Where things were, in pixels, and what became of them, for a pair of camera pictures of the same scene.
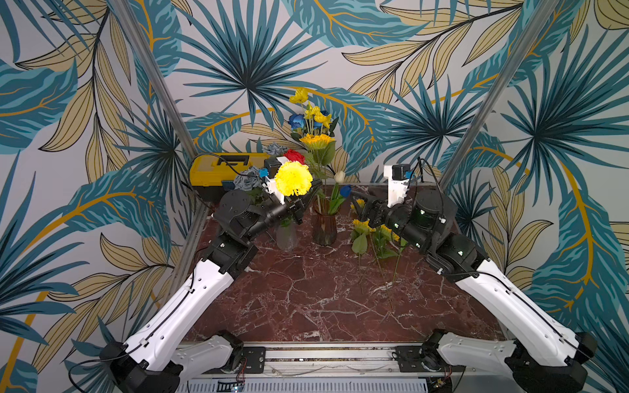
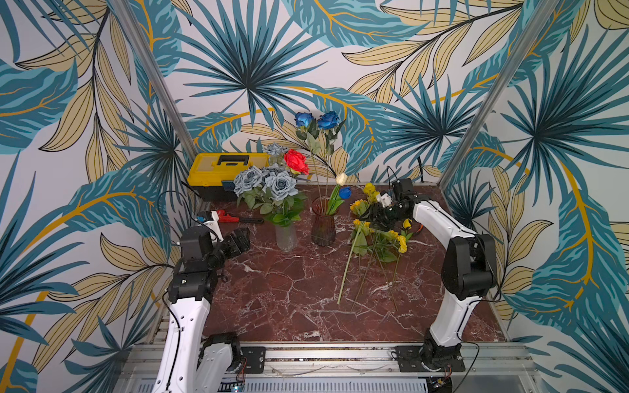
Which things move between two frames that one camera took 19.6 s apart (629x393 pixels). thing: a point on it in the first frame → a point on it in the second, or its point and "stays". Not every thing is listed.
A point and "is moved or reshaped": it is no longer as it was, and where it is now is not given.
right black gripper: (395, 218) stays
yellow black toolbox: (211, 174) stays
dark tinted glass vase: (324, 228) stays
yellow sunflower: (359, 240) stays
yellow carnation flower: (293, 178) is moved or reshaped
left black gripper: (296, 203) → (244, 243)
